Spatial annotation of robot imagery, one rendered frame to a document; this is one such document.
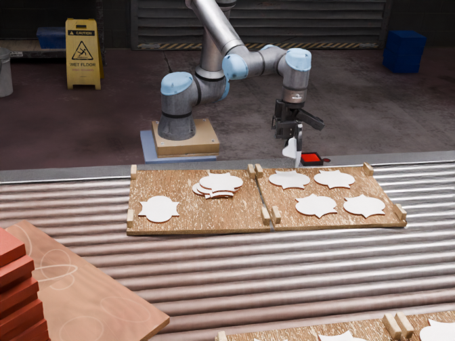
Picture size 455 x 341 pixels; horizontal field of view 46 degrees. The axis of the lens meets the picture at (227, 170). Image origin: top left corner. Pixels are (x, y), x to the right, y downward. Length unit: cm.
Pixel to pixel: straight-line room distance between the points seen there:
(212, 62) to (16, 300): 131
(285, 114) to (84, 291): 83
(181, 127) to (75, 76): 317
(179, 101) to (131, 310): 105
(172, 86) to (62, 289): 102
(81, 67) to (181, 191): 352
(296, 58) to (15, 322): 104
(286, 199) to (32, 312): 96
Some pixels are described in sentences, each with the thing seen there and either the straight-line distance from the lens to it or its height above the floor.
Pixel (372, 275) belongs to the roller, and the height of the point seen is 92.
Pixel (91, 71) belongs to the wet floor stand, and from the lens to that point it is 512.
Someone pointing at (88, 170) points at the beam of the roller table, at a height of 92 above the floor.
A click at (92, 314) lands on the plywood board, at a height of 104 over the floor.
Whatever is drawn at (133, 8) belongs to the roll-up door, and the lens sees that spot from 620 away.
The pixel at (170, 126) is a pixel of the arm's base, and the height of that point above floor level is 97.
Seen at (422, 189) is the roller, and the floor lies 92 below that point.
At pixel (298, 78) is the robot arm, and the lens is 161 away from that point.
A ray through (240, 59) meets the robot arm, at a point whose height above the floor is 135.
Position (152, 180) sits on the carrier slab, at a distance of 176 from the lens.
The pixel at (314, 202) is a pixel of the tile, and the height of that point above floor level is 94.
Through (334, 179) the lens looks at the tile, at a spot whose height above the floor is 94.
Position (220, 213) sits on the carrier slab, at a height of 94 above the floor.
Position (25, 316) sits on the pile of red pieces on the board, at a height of 117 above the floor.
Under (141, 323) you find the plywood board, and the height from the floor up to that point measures 104.
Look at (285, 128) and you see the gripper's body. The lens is 167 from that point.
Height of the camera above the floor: 182
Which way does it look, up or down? 29 degrees down
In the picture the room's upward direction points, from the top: 4 degrees clockwise
